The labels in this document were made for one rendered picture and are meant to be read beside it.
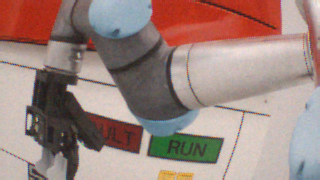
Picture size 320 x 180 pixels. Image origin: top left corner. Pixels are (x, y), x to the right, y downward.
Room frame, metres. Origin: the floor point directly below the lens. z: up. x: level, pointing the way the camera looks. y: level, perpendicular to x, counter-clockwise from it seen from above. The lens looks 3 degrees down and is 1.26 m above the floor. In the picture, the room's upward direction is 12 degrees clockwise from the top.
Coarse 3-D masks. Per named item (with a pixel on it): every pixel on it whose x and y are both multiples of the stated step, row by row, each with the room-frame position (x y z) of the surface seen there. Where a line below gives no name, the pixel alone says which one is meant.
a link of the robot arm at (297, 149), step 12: (300, 0) 0.94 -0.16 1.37; (312, 0) 0.88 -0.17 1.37; (300, 12) 0.96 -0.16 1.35; (312, 12) 0.86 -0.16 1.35; (312, 24) 0.84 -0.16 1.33; (312, 36) 0.83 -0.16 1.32; (312, 48) 0.82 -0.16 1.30; (312, 96) 0.67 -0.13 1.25; (312, 108) 0.65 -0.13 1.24; (300, 120) 0.65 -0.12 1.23; (312, 120) 0.64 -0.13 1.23; (300, 132) 0.64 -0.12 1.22; (312, 132) 0.63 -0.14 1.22; (300, 144) 0.63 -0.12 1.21; (312, 144) 0.62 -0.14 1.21; (288, 156) 0.64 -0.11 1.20; (300, 156) 0.62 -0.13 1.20; (312, 156) 0.60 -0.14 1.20; (300, 168) 0.61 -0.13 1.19; (312, 168) 0.59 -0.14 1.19
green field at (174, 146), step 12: (156, 144) 1.61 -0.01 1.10; (168, 144) 1.62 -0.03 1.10; (180, 144) 1.62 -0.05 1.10; (192, 144) 1.62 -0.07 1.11; (204, 144) 1.62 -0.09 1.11; (216, 144) 1.62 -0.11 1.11; (168, 156) 1.62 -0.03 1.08; (180, 156) 1.62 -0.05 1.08; (192, 156) 1.62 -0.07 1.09; (204, 156) 1.62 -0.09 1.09; (216, 156) 1.62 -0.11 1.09
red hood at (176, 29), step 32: (0, 0) 1.53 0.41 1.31; (32, 0) 1.54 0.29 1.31; (160, 0) 1.56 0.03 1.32; (192, 0) 1.58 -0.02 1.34; (224, 0) 1.57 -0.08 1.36; (256, 0) 1.58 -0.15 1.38; (0, 32) 1.53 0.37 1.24; (32, 32) 1.54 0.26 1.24; (160, 32) 1.56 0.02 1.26; (192, 32) 1.57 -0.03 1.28; (224, 32) 1.57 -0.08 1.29; (256, 32) 1.58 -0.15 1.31
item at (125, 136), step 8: (96, 120) 1.60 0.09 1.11; (104, 120) 1.61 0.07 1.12; (104, 128) 1.61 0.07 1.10; (112, 128) 1.61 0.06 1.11; (120, 128) 1.61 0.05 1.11; (128, 128) 1.61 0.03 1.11; (136, 128) 1.61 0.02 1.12; (104, 136) 1.61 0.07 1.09; (112, 136) 1.61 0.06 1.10; (120, 136) 1.61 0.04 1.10; (128, 136) 1.61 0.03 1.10; (136, 136) 1.61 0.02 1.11; (112, 144) 1.61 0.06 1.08; (120, 144) 1.61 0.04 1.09; (128, 144) 1.61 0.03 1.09; (136, 144) 1.61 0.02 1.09
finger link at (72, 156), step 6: (72, 144) 1.30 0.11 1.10; (72, 150) 1.30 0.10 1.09; (78, 150) 1.31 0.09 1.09; (66, 156) 1.30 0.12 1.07; (72, 156) 1.30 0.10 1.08; (78, 156) 1.31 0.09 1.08; (72, 162) 1.30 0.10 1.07; (78, 162) 1.31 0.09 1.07; (66, 168) 1.30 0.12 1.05; (72, 168) 1.30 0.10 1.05; (66, 174) 1.30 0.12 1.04; (72, 174) 1.31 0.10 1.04
